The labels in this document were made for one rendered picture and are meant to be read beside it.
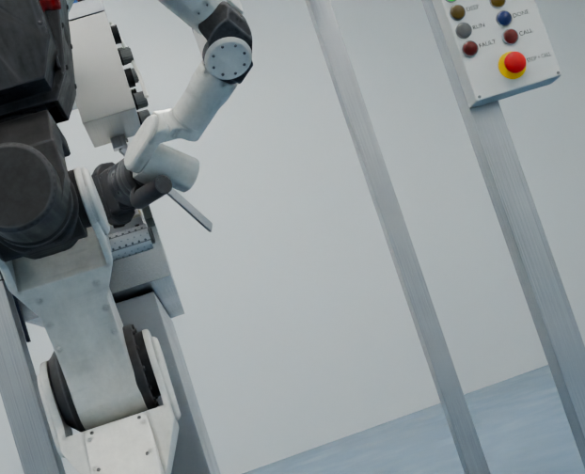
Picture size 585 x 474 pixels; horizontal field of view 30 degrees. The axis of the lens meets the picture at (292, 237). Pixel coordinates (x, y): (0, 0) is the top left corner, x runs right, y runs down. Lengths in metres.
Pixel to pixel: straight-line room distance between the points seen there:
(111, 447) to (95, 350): 0.15
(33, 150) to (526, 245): 1.01
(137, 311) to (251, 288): 3.44
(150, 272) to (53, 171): 0.72
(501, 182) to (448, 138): 3.98
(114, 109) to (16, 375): 0.52
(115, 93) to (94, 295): 0.55
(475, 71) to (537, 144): 4.21
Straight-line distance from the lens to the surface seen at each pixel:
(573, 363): 2.05
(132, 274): 2.05
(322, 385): 5.61
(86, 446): 1.72
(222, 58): 1.74
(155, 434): 1.72
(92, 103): 2.08
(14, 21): 1.47
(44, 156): 1.37
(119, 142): 2.23
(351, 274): 5.70
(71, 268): 1.63
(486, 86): 2.02
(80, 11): 2.13
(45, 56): 1.47
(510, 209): 2.04
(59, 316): 1.66
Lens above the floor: 0.53
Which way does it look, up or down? 6 degrees up
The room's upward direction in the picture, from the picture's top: 18 degrees counter-clockwise
